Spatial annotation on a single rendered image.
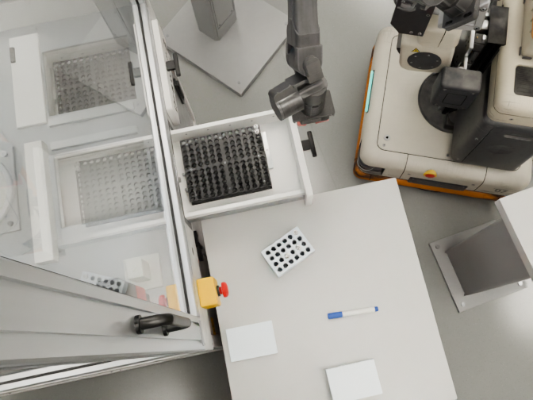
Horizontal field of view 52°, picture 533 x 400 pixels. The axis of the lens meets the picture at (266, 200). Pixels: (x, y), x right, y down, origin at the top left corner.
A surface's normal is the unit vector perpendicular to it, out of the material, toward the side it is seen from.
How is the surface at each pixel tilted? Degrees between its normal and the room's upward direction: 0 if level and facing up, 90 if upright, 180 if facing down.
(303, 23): 38
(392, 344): 0
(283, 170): 0
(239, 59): 3
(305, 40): 48
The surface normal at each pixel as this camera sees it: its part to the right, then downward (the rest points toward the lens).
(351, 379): -0.04, -0.25
